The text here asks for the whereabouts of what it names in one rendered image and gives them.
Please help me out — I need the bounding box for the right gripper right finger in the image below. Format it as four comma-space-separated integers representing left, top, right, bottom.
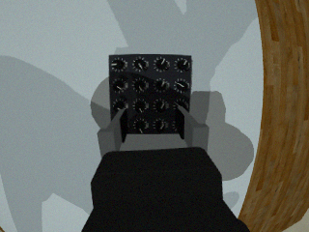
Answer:
175, 107, 209, 152

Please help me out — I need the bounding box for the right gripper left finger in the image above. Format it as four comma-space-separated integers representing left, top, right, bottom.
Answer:
97, 109, 128, 158

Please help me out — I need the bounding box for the black knob box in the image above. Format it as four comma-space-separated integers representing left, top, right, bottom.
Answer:
108, 54, 192, 134

